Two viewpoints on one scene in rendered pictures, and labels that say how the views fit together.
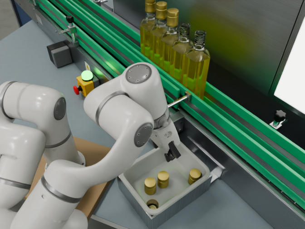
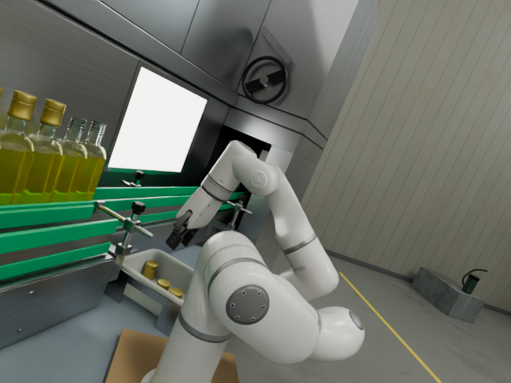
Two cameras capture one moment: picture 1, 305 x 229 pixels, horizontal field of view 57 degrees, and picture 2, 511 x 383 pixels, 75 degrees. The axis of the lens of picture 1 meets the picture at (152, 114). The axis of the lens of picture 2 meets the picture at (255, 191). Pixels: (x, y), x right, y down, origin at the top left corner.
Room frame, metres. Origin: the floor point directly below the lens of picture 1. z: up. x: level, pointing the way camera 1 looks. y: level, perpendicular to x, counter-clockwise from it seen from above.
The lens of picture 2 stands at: (0.83, 0.69, 1.24)
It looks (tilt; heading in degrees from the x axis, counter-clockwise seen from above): 9 degrees down; 234
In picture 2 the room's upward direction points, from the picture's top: 22 degrees clockwise
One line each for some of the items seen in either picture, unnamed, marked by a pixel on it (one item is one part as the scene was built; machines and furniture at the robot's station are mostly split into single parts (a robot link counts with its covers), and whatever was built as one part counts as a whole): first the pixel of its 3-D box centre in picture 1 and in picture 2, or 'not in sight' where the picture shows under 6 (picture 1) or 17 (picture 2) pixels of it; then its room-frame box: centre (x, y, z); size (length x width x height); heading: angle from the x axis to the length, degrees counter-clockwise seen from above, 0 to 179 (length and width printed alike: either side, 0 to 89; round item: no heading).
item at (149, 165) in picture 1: (164, 180); (164, 286); (0.46, -0.04, 0.80); 0.22 x 0.17 x 0.09; 127
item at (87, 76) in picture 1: (86, 75); not in sight; (0.92, 0.26, 0.84); 0.05 x 0.05 x 0.03
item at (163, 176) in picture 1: (163, 179); (161, 289); (0.46, -0.03, 0.79); 0.04 x 0.04 x 0.04
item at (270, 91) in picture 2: not in sight; (265, 80); (0.04, -0.65, 1.49); 0.21 x 0.05 x 0.21; 127
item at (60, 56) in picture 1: (59, 54); not in sight; (1.14, 0.43, 0.79); 0.08 x 0.08 x 0.08; 37
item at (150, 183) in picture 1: (150, 186); (173, 299); (0.44, 0.01, 0.79); 0.04 x 0.04 x 0.04
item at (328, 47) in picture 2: not in sight; (309, 70); (-0.29, -0.83, 1.69); 0.70 x 0.37 x 0.89; 37
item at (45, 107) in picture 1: (42, 113); (224, 283); (0.53, 0.29, 1.01); 0.13 x 0.10 x 0.16; 74
